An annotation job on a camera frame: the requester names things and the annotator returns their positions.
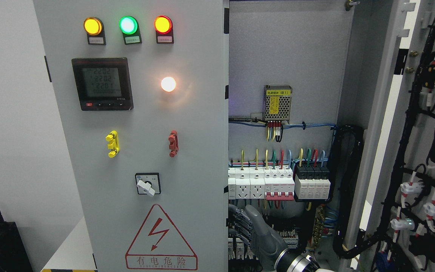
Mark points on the dark grey robot right hand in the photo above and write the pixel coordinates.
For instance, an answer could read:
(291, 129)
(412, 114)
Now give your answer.
(263, 241)

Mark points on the grey cabinet door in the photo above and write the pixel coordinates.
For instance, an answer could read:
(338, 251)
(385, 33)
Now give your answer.
(400, 200)
(193, 181)

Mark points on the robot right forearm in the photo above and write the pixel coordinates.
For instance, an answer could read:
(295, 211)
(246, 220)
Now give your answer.
(291, 260)

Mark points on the lower relay terminal row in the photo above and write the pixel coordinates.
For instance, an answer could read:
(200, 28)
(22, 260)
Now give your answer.
(239, 250)

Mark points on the white socket breaker row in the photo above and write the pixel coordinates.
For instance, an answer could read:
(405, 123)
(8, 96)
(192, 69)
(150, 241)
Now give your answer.
(246, 183)

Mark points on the black surge protector module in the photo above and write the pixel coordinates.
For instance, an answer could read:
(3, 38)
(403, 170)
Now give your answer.
(311, 183)

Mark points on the red electric hazard sticker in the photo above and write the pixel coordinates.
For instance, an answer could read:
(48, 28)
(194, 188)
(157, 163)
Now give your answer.
(159, 245)

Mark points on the red terminal connector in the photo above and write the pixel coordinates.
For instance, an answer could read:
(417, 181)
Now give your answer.
(173, 143)

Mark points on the metal mesh power supply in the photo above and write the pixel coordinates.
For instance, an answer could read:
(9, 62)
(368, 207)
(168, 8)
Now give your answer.
(277, 102)

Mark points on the yellow terminal connector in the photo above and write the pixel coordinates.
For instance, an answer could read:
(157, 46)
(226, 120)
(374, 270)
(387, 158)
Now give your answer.
(113, 143)

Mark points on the white glowing indicator light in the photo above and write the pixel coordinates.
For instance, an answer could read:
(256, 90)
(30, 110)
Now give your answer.
(168, 84)

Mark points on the black digital power meter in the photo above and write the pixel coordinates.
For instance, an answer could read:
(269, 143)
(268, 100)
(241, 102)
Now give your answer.
(103, 83)

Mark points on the red indicator light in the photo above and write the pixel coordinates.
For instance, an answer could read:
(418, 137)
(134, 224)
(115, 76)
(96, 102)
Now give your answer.
(164, 30)

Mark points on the green indicator light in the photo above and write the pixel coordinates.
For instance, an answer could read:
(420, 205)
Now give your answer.
(130, 30)

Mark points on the black box on floor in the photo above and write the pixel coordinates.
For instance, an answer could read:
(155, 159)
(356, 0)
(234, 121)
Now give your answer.
(13, 256)

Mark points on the yellow indicator light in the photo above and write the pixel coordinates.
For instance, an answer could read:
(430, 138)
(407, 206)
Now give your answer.
(95, 31)

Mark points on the red handled circuit breaker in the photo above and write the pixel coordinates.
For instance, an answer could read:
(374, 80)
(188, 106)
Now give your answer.
(279, 184)

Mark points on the white rotary selector switch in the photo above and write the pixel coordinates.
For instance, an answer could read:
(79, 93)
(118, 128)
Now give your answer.
(148, 184)

